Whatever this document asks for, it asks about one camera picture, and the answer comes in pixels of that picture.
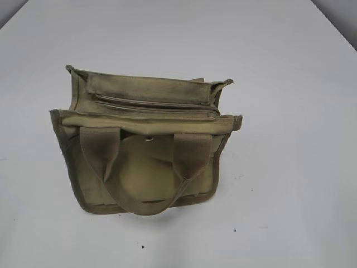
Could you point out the yellow canvas tote bag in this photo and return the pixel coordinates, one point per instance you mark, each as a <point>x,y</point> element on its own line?
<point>140,144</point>

